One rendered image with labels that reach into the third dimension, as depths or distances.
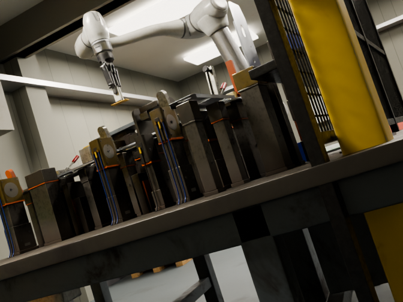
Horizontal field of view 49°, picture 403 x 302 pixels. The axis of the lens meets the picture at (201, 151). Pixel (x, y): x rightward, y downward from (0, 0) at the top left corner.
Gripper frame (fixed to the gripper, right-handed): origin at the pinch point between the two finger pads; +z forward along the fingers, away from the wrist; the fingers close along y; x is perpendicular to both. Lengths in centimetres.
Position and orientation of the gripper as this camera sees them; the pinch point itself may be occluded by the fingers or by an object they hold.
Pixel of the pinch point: (117, 94)
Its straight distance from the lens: 212.0
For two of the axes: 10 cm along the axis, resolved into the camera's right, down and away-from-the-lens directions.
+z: 3.2, 9.4, -0.8
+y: -2.9, 0.2, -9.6
